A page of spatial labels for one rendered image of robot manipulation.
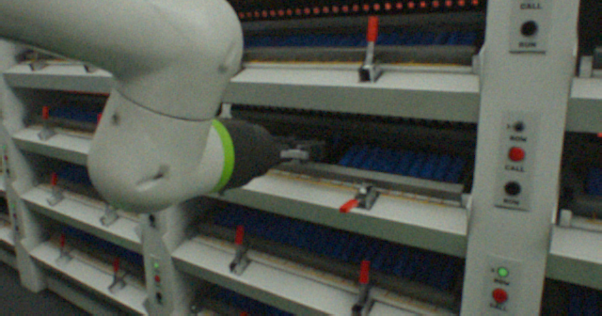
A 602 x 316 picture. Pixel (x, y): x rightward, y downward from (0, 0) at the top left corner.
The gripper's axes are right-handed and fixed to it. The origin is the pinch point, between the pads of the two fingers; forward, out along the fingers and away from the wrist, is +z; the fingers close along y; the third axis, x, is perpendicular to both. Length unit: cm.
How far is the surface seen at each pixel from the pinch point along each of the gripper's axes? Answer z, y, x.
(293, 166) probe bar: -0.5, 3.9, 4.2
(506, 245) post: -4.3, -31.9, 9.0
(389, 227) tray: -3.5, -15.9, 10.1
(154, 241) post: -1.8, 38.3, 25.8
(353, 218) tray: -3.5, -9.9, 10.1
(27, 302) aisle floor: -1, 100, 61
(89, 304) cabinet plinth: 7, 77, 57
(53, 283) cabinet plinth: 7, 99, 57
